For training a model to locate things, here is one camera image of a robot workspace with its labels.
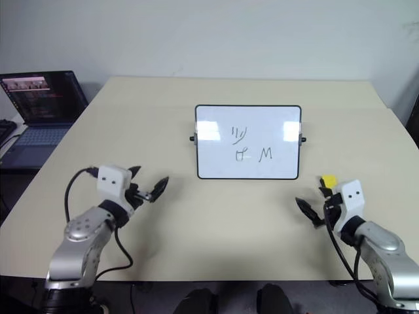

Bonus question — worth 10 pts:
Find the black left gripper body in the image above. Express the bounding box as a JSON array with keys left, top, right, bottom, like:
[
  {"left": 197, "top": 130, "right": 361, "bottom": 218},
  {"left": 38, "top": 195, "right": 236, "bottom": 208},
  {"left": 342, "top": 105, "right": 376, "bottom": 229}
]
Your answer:
[{"left": 126, "top": 183, "right": 155, "bottom": 211}]

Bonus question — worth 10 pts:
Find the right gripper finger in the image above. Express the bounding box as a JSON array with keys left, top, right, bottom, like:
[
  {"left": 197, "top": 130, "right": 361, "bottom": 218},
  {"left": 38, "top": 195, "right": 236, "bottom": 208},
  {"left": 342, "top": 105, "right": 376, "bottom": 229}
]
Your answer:
[
  {"left": 295, "top": 196, "right": 324, "bottom": 228},
  {"left": 318, "top": 177, "right": 333, "bottom": 199}
]

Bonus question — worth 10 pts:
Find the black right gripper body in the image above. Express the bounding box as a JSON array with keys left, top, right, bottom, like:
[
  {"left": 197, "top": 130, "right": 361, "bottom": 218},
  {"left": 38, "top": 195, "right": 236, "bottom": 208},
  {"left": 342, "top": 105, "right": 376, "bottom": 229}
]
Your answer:
[{"left": 322, "top": 192, "right": 343, "bottom": 227}]

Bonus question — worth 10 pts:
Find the yellow eraser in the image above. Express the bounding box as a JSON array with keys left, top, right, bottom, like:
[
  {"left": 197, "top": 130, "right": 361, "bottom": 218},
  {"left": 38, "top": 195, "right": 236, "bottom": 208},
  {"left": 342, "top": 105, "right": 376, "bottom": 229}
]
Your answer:
[{"left": 321, "top": 174, "right": 338, "bottom": 190}]

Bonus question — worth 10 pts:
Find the small black-framed whiteboard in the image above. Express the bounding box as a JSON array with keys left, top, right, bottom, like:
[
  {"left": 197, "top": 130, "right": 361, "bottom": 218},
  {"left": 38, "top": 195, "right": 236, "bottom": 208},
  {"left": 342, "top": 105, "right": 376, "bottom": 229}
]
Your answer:
[{"left": 189, "top": 104, "right": 308, "bottom": 181}]

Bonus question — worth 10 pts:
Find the open blue laptop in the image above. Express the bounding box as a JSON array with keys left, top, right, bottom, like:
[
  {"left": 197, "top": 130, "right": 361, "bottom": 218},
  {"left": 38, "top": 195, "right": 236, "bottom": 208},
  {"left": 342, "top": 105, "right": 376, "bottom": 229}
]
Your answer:
[{"left": 0, "top": 70, "right": 90, "bottom": 171}]

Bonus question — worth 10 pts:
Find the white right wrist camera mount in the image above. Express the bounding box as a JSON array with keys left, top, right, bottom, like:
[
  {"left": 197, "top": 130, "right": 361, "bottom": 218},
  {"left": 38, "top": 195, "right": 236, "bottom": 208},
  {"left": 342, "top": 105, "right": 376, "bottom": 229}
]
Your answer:
[{"left": 336, "top": 179, "right": 365, "bottom": 230}]

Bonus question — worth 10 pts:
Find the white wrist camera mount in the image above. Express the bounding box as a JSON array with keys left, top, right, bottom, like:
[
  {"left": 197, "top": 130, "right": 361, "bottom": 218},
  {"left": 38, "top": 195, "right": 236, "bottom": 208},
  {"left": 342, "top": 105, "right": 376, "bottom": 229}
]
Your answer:
[
  {"left": 336, "top": 179, "right": 365, "bottom": 230},
  {"left": 97, "top": 165, "right": 133, "bottom": 211}
]

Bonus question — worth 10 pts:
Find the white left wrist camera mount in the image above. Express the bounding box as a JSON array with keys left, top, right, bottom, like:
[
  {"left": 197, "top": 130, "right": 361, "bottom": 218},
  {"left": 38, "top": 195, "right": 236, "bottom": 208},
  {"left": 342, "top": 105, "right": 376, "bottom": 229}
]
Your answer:
[{"left": 97, "top": 165, "right": 133, "bottom": 211}]

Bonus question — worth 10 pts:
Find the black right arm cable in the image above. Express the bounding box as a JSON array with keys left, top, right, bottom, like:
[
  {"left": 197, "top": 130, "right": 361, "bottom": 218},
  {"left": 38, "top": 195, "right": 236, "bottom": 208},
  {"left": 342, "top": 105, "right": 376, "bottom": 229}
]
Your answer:
[{"left": 324, "top": 204, "right": 380, "bottom": 300}]

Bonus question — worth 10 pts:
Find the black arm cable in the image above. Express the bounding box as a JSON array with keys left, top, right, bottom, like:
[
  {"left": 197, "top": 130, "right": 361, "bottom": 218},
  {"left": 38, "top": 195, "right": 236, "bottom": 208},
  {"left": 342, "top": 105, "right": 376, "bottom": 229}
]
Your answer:
[
  {"left": 324, "top": 204, "right": 380, "bottom": 300},
  {"left": 64, "top": 166, "right": 134, "bottom": 274}
]

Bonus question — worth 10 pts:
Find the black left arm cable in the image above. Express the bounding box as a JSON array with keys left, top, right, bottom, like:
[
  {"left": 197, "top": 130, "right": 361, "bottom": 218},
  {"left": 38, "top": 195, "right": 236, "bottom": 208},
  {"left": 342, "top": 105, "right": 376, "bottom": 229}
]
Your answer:
[{"left": 64, "top": 166, "right": 134, "bottom": 274}]

